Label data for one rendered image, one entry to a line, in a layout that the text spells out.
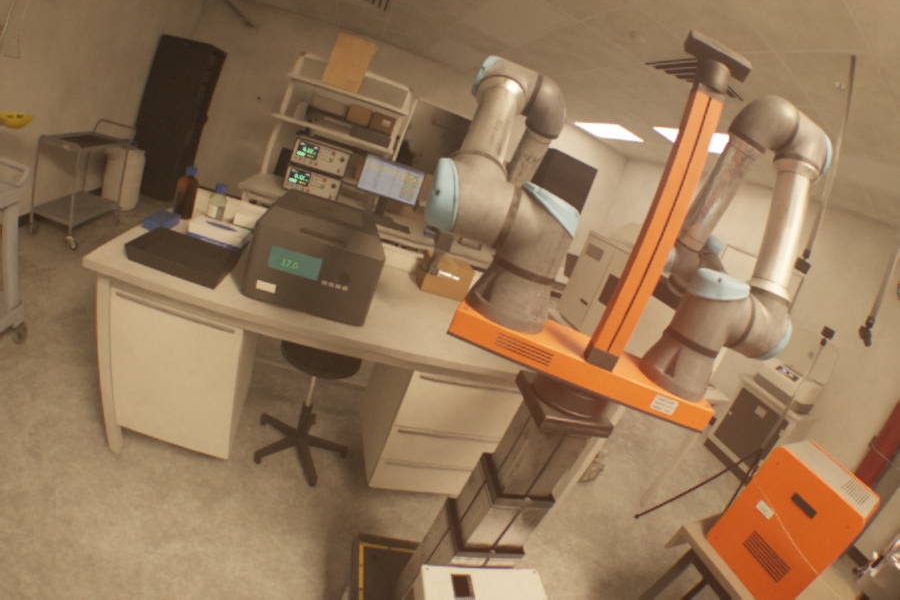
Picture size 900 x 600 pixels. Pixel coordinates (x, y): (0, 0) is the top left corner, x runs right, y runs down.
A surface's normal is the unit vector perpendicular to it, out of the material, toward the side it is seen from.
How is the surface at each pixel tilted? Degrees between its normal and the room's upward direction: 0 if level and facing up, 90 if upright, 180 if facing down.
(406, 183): 86
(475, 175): 43
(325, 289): 90
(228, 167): 90
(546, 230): 90
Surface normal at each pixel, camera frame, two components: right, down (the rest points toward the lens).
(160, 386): 0.24, 0.32
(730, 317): -0.06, 0.22
